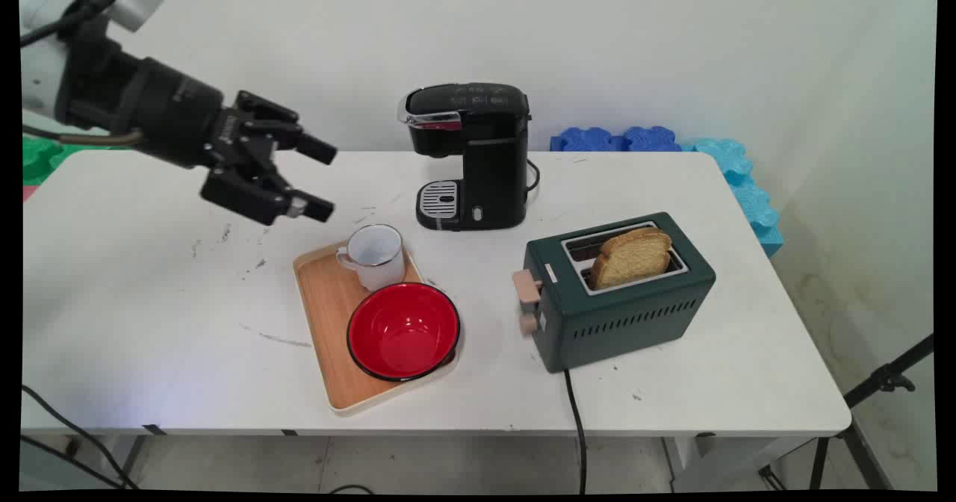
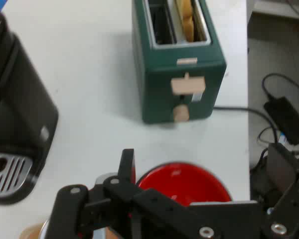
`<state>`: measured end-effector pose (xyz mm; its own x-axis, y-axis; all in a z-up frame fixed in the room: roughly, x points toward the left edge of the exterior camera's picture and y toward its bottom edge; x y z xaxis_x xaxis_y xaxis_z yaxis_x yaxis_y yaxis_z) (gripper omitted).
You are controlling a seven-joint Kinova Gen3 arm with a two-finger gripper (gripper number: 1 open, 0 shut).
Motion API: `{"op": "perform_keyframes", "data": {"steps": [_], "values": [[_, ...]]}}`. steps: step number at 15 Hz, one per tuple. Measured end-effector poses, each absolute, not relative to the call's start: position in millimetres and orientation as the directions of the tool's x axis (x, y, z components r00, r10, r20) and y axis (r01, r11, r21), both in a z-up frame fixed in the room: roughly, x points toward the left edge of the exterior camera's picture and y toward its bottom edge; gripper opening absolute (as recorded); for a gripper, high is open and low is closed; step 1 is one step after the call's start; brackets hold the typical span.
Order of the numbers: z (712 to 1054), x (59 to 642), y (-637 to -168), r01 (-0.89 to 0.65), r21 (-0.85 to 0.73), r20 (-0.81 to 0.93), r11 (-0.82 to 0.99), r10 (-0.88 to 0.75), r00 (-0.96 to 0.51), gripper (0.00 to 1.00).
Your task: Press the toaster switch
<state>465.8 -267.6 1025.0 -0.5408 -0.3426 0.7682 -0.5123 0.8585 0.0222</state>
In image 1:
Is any grey table leg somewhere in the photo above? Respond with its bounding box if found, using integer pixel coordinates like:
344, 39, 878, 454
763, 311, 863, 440
118, 435, 148, 482

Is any beige toaster lever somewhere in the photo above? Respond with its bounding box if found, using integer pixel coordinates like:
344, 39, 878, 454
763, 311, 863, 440
512, 268, 543, 314

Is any black coffee machine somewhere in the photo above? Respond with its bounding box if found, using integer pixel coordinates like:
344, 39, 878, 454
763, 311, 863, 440
397, 81, 533, 232

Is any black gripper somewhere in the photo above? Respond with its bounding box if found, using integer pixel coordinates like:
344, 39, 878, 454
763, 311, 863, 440
133, 56, 339, 227

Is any black floor cable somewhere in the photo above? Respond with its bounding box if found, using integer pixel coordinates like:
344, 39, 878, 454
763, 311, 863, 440
21, 385, 141, 490

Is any black tripod stand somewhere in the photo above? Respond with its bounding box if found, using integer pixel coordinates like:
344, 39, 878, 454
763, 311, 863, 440
758, 333, 935, 492

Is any wooden serving tray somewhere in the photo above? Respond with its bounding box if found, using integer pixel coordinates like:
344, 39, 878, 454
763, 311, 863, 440
292, 239, 459, 417

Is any toasted bread slice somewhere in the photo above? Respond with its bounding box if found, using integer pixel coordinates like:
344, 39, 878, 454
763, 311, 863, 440
589, 226, 674, 291

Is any green foam mat tile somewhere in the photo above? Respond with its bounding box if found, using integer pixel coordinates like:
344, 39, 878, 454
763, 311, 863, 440
22, 135, 113, 186

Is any white enamel mug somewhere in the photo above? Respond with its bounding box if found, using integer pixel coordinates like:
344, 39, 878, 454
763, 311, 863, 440
335, 223, 408, 292

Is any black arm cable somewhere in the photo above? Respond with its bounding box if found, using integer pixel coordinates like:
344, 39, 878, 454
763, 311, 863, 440
21, 0, 144, 147

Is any red enamel bowl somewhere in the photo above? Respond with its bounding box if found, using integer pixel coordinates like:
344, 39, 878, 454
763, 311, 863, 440
346, 282, 462, 382

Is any black toaster power cord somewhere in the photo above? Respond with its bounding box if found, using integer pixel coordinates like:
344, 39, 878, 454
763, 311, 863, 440
562, 368, 589, 494

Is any dark green toaster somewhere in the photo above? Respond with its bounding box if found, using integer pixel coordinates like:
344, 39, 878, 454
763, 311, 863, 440
523, 212, 717, 374

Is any cyan foam mat tile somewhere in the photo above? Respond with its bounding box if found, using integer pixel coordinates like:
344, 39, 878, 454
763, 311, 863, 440
680, 137, 785, 258

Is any blue foam mat tile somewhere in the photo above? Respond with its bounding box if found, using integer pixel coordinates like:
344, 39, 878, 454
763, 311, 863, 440
623, 125, 683, 152
550, 126, 627, 152

